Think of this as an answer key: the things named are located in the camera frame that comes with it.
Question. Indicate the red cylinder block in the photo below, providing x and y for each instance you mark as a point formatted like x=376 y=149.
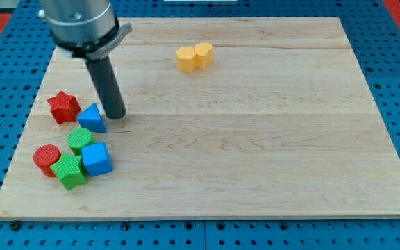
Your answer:
x=45 y=156

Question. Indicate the wooden board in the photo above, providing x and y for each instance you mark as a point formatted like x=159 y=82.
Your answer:
x=280 y=125

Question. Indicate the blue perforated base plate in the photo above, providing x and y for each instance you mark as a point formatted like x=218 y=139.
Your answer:
x=25 y=51

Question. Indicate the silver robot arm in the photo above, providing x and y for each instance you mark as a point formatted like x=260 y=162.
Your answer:
x=87 y=29

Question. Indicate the blue cube block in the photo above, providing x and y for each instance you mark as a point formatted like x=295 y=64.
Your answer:
x=96 y=159

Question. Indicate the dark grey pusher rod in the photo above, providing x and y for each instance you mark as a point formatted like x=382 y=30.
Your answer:
x=105 y=83

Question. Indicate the yellow heart block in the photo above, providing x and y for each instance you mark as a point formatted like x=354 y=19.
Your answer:
x=204 y=54

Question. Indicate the red star block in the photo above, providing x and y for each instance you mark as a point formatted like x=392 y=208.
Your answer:
x=64 y=107

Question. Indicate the blue triangle block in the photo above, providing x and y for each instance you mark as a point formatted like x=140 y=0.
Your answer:
x=92 y=120

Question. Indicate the green cylinder block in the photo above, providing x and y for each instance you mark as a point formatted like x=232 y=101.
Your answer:
x=79 y=138

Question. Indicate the green star block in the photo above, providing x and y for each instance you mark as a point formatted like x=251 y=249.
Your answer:
x=70 y=171

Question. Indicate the yellow hexagon block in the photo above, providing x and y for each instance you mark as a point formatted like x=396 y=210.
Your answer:
x=186 y=59

